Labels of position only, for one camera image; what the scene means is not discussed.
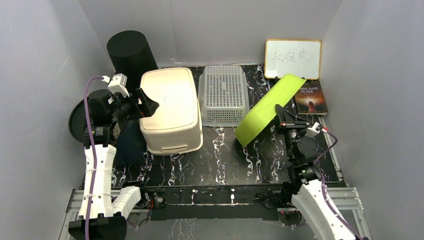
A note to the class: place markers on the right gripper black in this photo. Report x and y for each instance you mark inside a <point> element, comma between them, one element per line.
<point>289,121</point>

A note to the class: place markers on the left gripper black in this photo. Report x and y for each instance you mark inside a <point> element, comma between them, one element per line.
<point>146,109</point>

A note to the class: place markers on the green perforated plastic basket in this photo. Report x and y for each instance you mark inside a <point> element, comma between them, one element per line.
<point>264,111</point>

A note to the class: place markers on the cream perforated plastic basket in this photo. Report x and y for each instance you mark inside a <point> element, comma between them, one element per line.
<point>176,125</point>

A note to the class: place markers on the black ribbed plastic bin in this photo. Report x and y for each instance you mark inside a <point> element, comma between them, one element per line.
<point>131,56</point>

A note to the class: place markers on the white perforated basket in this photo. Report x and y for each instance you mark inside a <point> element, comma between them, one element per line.
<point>223,96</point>

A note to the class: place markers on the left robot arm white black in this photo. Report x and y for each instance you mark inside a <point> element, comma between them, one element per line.
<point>102,216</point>

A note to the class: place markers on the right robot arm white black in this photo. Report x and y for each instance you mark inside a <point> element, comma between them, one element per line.
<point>306,190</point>

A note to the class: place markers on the dark book three days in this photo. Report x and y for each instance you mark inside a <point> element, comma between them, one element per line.
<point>310,99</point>

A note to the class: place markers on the small whiteboard with writing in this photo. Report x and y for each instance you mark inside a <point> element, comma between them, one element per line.
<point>297,57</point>

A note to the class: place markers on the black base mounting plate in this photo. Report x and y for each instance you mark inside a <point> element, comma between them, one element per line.
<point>269,202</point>

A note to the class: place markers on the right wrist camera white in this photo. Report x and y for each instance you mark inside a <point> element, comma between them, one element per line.
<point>314,130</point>

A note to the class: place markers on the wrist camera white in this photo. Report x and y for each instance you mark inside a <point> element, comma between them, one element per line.
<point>314,130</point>
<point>117,84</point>

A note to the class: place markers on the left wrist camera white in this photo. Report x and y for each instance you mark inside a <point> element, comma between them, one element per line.
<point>117,84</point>

